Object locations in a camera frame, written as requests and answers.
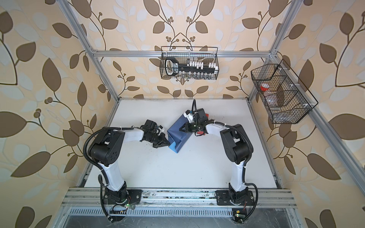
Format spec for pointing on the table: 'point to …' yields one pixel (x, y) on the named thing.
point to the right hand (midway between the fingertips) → (180, 130)
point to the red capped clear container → (264, 87)
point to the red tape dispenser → (202, 132)
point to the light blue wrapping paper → (177, 137)
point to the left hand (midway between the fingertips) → (168, 142)
